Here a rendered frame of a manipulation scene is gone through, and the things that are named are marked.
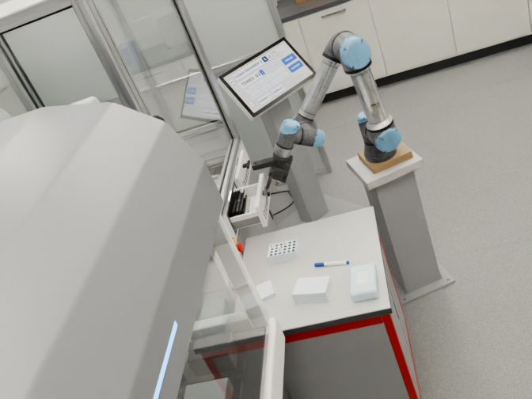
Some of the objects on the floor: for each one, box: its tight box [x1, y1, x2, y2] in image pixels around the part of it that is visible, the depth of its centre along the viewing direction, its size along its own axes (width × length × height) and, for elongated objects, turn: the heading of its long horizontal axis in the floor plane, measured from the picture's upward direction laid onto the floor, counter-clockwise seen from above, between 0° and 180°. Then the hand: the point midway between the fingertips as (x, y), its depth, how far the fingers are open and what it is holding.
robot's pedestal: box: [346, 143, 455, 306], centre depth 291 cm, size 30×30×76 cm
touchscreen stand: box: [260, 97, 367, 230], centre depth 359 cm, size 50×45×102 cm
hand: (264, 191), depth 255 cm, fingers closed on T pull, 3 cm apart
